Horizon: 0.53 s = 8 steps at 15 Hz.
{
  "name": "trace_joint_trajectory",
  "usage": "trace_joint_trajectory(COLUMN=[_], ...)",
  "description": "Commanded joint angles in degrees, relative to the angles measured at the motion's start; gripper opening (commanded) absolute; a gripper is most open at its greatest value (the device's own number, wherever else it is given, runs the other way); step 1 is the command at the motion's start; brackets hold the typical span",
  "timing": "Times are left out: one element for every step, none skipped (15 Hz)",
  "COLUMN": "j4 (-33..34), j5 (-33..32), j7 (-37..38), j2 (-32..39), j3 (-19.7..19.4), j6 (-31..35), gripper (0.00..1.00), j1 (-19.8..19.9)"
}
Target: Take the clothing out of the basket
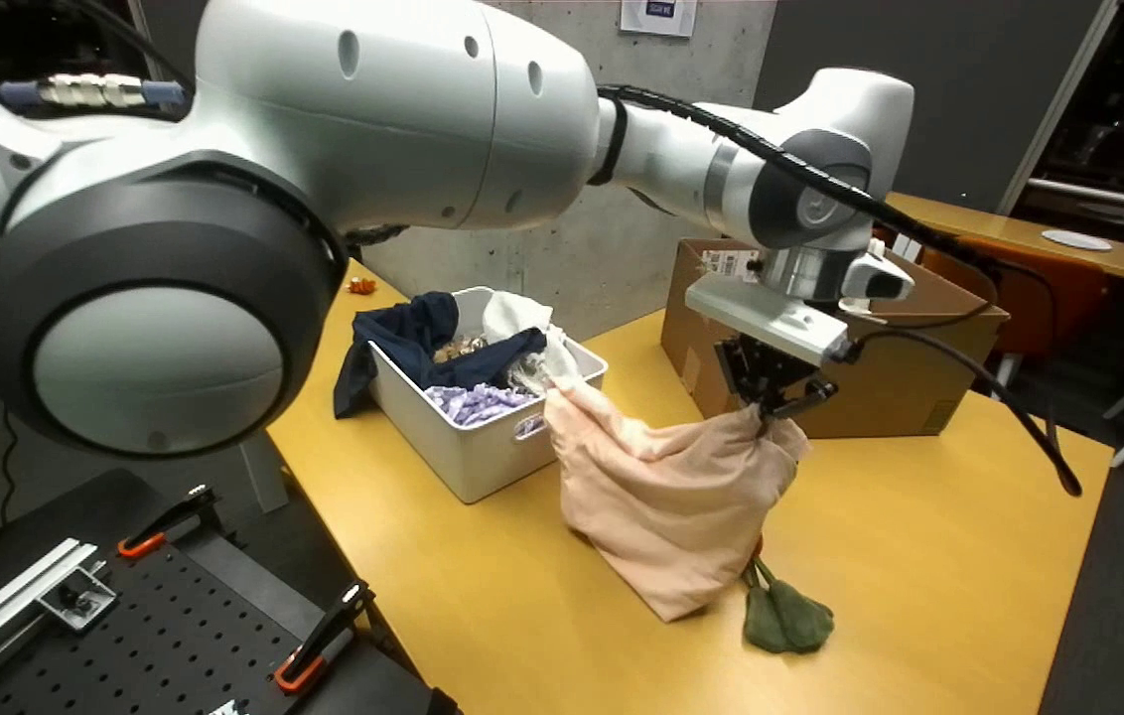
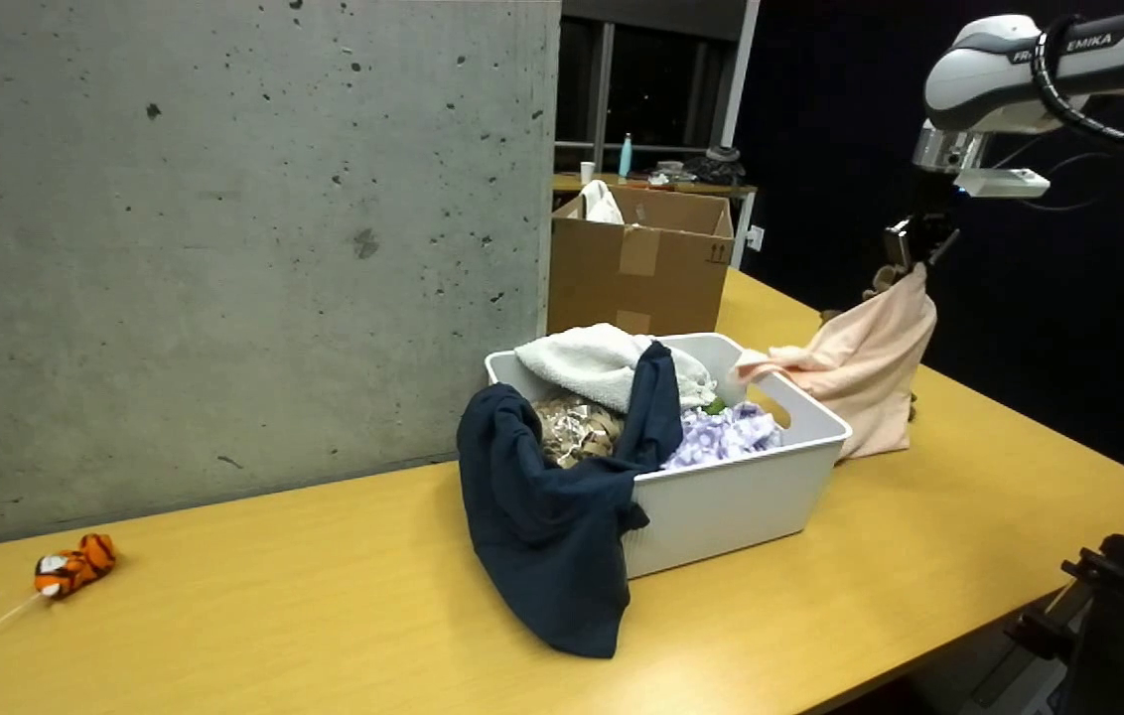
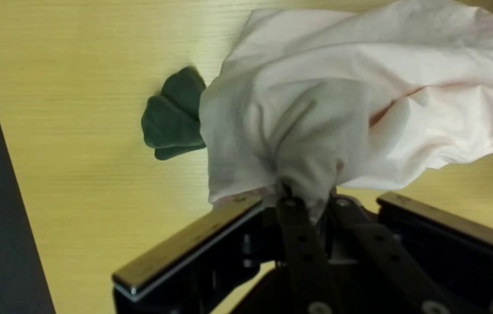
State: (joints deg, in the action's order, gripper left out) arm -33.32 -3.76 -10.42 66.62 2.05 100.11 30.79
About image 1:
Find white plastic basket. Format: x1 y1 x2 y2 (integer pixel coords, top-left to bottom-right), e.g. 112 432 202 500
364 280 612 508

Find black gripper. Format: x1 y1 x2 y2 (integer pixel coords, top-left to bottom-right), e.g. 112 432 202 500
716 330 847 428

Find aluminium rail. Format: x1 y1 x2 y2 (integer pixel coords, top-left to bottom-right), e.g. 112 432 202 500
0 532 122 683

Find pale pink cloth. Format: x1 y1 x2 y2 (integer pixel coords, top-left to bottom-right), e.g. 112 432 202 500
539 382 813 628

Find dark green cloth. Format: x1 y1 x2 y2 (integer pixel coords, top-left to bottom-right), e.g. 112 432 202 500
740 550 837 659

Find white flat object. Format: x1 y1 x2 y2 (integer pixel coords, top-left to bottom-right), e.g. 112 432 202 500
1035 227 1117 256

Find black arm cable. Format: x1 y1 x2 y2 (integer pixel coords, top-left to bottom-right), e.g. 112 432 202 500
596 79 1088 500

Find brown cardboard box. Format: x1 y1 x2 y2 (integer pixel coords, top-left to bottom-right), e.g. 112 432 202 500
659 233 1011 440

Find yellow background table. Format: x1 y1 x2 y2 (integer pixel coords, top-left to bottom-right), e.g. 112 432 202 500
882 190 1124 303

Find black clamp orange handle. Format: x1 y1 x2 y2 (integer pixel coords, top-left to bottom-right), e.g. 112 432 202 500
271 574 375 700
115 481 222 564

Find framed wall sign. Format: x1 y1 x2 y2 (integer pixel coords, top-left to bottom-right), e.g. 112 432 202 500
615 0 702 39

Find white door frame post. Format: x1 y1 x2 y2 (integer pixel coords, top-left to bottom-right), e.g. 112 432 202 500
991 0 1121 218

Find purple patterned cloth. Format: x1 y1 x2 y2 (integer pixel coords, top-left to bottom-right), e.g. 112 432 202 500
416 378 544 428

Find navy blue cloth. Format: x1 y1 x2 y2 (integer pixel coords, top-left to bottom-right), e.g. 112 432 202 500
328 288 552 421

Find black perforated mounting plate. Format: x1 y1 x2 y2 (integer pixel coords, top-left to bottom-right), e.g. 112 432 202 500
0 463 455 715

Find leopard patterned cloth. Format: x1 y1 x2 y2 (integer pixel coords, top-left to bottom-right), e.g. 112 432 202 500
431 330 498 369

